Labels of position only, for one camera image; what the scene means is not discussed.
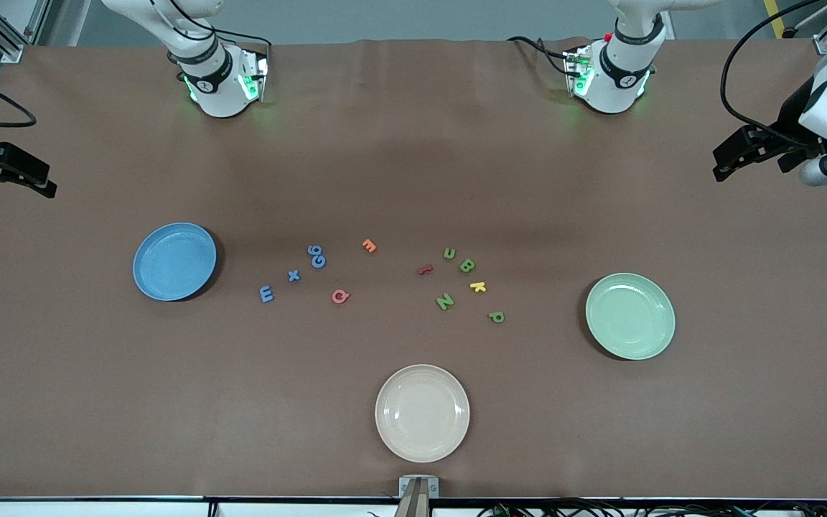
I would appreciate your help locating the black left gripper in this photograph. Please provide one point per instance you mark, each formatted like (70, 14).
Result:
(791, 117)

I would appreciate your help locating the blue foam letter E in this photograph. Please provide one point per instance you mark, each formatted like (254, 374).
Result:
(266, 294)

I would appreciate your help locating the green foam letter P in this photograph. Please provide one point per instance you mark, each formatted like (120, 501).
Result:
(496, 317)

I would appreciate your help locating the green foam letter B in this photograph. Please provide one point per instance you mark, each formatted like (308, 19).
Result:
(466, 266)

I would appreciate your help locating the blue foam letter G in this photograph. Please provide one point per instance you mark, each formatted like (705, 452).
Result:
(319, 263)

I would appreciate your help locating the green foam letter N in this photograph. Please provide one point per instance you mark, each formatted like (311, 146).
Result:
(445, 301)

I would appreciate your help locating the silver right arm base connector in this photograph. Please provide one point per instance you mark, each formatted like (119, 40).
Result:
(259, 72)

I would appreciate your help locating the silver left arm base connector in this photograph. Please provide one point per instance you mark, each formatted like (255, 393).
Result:
(573, 68)

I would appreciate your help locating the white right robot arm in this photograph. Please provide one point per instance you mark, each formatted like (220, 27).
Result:
(220, 93)

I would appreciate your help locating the blue plate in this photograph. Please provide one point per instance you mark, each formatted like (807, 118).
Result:
(174, 262)

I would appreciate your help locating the green plate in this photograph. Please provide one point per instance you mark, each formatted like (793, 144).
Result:
(630, 316)

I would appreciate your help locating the yellow foam letter K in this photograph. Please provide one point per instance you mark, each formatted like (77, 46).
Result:
(478, 287)

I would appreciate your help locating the red foam letter Q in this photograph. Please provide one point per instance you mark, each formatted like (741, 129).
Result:
(340, 296)

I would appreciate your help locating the red foam letter J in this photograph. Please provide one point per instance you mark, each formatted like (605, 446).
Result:
(424, 271)

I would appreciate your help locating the orange foam letter E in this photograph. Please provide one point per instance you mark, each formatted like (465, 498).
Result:
(369, 246)

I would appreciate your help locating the brown table cover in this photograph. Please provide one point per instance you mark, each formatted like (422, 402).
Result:
(385, 143)

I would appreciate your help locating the cream plate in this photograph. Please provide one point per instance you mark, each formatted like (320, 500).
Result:
(422, 413)

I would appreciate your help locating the white table frame rail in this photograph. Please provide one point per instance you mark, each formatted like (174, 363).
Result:
(97, 508)

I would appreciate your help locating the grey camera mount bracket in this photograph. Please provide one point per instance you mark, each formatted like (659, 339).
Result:
(418, 488)

